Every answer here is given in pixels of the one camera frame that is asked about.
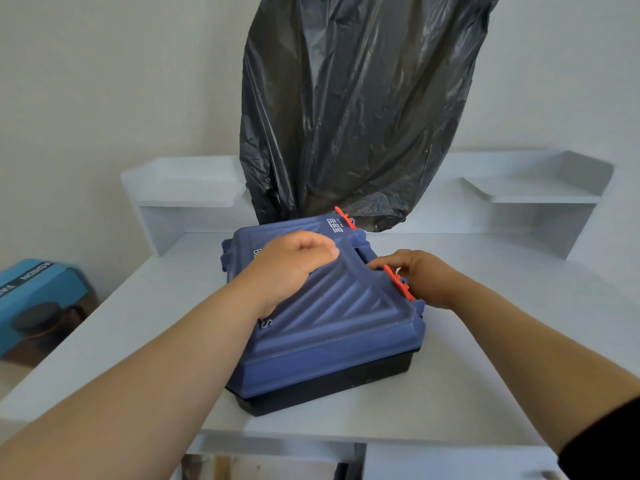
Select person's right forearm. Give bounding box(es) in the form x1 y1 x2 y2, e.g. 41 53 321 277
445 281 640 455

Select white desk shelf unit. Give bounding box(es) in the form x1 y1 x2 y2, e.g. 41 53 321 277
120 149 615 260

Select black sleeve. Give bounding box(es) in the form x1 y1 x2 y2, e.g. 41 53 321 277
557 397 640 480

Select blue plastic toolbox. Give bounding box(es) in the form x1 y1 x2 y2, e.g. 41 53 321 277
221 207 427 417

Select blue cardboard box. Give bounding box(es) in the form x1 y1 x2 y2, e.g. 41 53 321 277
0 258 99 366

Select person's left hand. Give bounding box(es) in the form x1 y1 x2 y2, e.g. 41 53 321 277
236 231 341 318

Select person's left forearm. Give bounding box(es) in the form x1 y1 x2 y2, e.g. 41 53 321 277
0 276 271 480

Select black plastic garbage bag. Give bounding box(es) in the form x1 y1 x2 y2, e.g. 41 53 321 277
239 0 501 233

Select person's right hand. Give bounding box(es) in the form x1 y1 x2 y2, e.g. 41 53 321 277
367 249 459 311

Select dark jar with black lid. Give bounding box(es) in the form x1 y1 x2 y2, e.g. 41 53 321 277
11 301 89 356

